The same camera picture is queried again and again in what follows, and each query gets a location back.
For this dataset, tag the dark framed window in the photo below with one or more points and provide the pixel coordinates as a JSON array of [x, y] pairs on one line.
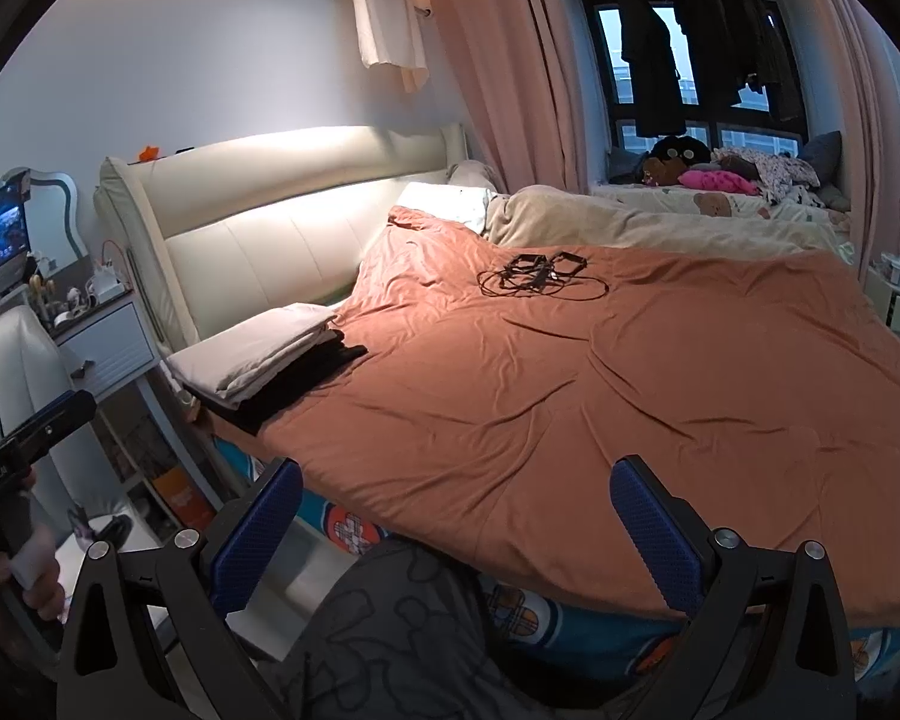
[[615, 67]]

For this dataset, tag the white framed mirror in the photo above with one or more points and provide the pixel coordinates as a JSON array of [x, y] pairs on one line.
[[52, 202]]

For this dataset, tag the small orange toy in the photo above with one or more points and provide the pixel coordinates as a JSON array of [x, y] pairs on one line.
[[148, 154]]

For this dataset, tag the stack of black folded clothes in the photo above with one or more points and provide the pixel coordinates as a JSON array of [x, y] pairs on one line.
[[307, 382]]

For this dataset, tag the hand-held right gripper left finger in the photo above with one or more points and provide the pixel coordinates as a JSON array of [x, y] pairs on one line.
[[259, 532]]

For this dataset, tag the blue drawer nightstand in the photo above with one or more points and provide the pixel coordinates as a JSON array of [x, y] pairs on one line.
[[109, 349]]

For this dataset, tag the cream padded headboard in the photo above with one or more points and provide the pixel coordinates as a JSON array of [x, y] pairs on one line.
[[270, 255]]

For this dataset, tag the white hanging shirt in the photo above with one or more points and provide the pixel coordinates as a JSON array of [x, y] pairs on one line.
[[386, 15]]

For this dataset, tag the white chair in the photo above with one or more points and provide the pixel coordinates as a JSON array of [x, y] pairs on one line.
[[30, 367]]

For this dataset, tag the pink curtain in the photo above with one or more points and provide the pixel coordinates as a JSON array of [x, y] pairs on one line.
[[862, 127], [495, 75]]

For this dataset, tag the orange box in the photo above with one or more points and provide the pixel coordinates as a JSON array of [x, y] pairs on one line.
[[180, 499]]

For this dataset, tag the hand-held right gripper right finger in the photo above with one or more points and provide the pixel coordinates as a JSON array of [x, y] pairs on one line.
[[656, 532]]

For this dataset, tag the grey cushion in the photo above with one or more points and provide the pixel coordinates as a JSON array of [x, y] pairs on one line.
[[821, 157]]

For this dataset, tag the computer monitor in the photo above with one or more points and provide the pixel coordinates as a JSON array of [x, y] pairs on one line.
[[0, 240]]

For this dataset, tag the white pillow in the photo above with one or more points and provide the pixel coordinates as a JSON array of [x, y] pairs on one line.
[[450, 202]]

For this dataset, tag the person's left hand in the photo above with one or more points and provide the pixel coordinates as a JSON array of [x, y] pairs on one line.
[[41, 592]]

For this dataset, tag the dark brown plush toy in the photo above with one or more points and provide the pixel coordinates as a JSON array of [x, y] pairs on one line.
[[675, 154]]

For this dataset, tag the white jacket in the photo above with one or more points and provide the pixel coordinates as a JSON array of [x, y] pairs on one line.
[[247, 352]]

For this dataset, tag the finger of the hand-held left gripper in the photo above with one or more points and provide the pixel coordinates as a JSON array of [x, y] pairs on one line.
[[64, 411]]

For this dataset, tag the dark hanging coat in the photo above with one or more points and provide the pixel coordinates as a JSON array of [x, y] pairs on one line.
[[652, 67]]

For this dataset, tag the row of dark hanging clothes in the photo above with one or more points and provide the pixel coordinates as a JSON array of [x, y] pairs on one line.
[[727, 37]]

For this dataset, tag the pink plush cloth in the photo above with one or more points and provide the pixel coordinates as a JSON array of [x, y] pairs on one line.
[[720, 181]]

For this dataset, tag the beige blanket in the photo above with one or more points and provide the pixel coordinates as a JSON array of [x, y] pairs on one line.
[[570, 221]]

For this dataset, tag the orange duvet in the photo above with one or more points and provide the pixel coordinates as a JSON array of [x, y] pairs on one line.
[[570, 405]]

